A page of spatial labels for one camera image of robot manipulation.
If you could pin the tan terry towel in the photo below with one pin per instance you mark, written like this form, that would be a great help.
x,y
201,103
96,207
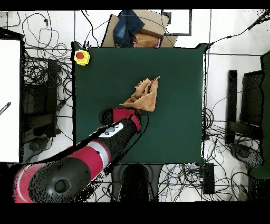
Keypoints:
x,y
147,99

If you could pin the yellow red emergency stop button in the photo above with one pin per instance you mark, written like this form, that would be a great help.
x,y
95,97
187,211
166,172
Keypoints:
x,y
81,57

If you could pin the black box stand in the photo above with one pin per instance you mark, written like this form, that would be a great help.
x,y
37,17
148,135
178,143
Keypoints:
x,y
252,95

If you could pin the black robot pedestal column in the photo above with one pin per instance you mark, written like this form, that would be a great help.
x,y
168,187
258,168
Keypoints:
x,y
135,181

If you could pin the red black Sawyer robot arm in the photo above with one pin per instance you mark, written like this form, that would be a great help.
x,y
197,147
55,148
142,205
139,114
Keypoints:
x,y
92,156

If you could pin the black stand leg with knob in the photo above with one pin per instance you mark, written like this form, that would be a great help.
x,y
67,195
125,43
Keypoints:
x,y
244,152
35,145

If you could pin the black rectangular frame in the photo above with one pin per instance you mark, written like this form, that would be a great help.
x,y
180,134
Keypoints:
x,y
190,21

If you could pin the black striped rod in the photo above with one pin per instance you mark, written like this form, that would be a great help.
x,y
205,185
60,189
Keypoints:
x,y
5,108

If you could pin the green fabric sheet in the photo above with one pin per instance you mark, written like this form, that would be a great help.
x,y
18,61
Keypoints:
x,y
266,105

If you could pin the folded tan towel in box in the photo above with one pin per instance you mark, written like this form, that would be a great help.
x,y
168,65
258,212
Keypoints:
x,y
145,41

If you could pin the blue denim jeans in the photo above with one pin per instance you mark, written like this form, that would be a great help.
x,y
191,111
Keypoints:
x,y
126,27

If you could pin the white rectangular board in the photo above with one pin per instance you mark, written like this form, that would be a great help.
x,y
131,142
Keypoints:
x,y
9,101

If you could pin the black flat bar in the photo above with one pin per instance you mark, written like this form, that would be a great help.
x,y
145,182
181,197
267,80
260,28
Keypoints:
x,y
232,105

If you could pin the black equipment stand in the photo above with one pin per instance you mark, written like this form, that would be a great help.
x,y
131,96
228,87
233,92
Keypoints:
x,y
51,84

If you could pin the brown cardboard box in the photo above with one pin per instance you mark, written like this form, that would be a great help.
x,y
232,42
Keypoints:
x,y
154,23

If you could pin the dark green tablecloth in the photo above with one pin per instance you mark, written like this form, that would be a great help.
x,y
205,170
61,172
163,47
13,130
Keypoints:
x,y
168,84

